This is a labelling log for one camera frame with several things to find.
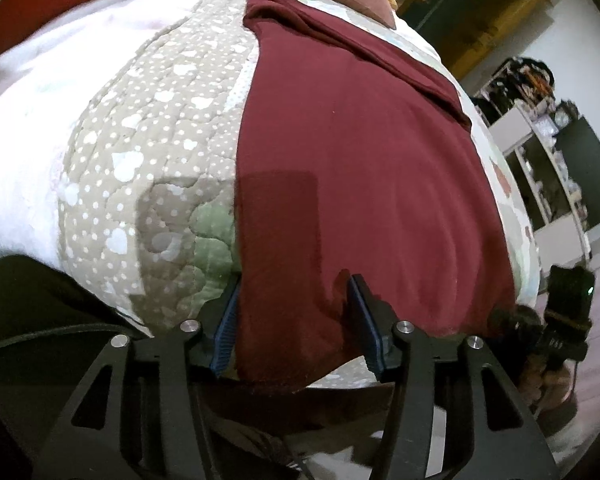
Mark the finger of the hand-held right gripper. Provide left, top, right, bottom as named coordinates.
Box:
left=489, top=306, right=536, bottom=347

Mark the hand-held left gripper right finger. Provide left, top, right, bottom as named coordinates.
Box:
left=347, top=274, right=561, bottom=480

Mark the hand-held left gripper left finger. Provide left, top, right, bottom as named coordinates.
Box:
left=32, top=282, right=241, bottom=480

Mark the maroon sweatshirt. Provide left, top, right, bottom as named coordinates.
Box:
left=232, top=0, right=523, bottom=396

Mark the person's right hand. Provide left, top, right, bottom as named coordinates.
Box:
left=522, top=355, right=578, bottom=413

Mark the dark green board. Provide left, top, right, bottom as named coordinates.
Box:
left=555, top=115, right=600, bottom=228

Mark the white shelf unit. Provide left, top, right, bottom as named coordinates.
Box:
left=472, top=57, right=593, bottom=261

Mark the beige heart-print quilted bedspread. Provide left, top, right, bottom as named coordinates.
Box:
left=55, top=0, right=543, bottom=391

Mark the white fleece blanket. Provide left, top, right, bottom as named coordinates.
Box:
left=0, top=0, right=246, bottom=266

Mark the dark green door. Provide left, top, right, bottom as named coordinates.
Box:
left=397, top=0, right=551, bottom=76

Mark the red floral quilt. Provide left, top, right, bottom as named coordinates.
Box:
left=0, top=0, right=276, bottom=68

